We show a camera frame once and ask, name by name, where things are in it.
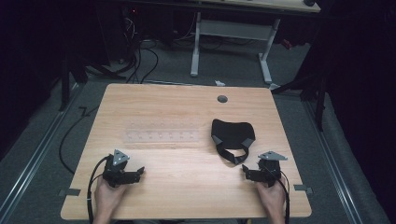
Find black floor cable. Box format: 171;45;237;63
58;105;100;175

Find right hand-held gripper cable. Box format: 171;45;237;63
266;167;291;224

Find clear plastic strip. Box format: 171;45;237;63
123;121;201;145

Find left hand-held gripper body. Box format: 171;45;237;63
102;148;140;189

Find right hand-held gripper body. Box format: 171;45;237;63
255;150;289;189

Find left hand-held gripper cable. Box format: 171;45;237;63
86;155;110;224

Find black eye mask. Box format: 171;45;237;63
210;118;257;166

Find bundle of black cables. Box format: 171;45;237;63
121;7;161;85

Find dark curtain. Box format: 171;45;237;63
311;0;396;216
0;0;106;160

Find person's left hand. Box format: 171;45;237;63
93;176;127;216

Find metal floor rail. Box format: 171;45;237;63
302;98;364;224
0;83;83;222

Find white metal frame desk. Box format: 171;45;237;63
189;0;322;91

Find person's right hand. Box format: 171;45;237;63
255;175;287;217

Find black metal stand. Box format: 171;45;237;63
270;59;331;133
57;43;127;112

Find hand-held gripper cable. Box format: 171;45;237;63
266;167;291;224
86;155;110;224

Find grey tape piece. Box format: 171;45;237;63
58;188;82;198
293;184;314;196

